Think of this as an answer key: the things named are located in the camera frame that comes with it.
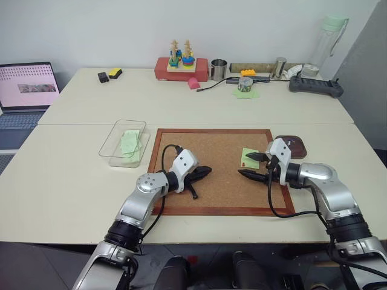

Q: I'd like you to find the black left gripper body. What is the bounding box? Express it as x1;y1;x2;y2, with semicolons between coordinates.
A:
181;169;199;190

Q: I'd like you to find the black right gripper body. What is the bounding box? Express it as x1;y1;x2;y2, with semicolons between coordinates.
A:
261;149;276;184

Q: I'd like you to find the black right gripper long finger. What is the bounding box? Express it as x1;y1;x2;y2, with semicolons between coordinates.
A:
237;169;268;183

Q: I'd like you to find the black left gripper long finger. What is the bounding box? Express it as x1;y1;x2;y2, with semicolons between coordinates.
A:
193;165;213;181

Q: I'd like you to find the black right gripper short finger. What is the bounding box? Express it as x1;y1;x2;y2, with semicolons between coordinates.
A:
245;151;267;163

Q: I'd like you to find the single green sticky note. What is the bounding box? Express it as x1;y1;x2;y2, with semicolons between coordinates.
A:
239;147;261;170

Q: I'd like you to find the brown wooden tray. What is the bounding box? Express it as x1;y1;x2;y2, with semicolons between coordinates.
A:
273;135;308;160

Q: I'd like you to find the green sticky note pad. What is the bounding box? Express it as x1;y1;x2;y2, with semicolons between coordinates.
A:
232;86;261;100

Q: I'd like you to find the clear jar of pushpins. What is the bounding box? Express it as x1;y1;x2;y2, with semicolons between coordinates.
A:
237;76;253;93

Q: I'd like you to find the clear plastic box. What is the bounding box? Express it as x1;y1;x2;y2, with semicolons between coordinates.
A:
99;119;151;168

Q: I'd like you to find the red rectangular box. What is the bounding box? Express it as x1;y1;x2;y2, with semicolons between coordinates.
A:
154;57;210;83

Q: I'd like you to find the wood-framed cork board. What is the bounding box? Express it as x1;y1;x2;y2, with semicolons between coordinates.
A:
148;128;296;217

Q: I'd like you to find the green notes pile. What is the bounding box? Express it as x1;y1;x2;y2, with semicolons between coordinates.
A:
120;129;143;160

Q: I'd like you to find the silver metal cylinder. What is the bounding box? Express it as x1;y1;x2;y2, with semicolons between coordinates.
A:
273;57;288;80

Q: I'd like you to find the white crumpled cloth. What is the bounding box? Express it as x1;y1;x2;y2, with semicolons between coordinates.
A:
282;63;304;80

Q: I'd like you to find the black power strip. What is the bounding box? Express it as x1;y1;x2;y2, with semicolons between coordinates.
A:
288;75;345;99

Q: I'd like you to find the metal mug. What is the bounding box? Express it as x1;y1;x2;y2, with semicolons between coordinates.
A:
209;58;229;81

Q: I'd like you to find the round metal tin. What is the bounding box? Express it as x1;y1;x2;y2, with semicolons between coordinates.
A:
302;63;320;78

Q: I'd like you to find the colourful wooden stacking toy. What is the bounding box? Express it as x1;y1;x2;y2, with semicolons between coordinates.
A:
166;39;197;73

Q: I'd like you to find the clear bottle with green lid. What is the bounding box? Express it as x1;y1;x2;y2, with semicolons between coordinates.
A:
310;14;350;71

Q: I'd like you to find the grey laptop with pink screen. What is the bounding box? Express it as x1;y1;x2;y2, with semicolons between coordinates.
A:
0;61;62;153

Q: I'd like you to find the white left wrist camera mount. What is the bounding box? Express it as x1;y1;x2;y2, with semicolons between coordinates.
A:
168;149;199;194

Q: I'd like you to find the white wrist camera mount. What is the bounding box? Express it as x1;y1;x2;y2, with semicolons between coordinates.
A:
265;137;292;185
168;149;199;194

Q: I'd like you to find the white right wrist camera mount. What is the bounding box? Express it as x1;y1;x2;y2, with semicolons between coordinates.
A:
265;137;292;185

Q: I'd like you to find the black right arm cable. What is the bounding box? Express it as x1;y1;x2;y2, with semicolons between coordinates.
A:
265;156;322;219

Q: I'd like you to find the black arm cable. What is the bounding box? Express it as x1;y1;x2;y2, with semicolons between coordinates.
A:
132;144;184;253
265;156;322;219

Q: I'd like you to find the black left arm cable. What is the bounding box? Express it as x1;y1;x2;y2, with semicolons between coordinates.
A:
132;144;184;253

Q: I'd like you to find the black USB hub with cable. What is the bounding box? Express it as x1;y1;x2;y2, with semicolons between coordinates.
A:
197;76;272;92

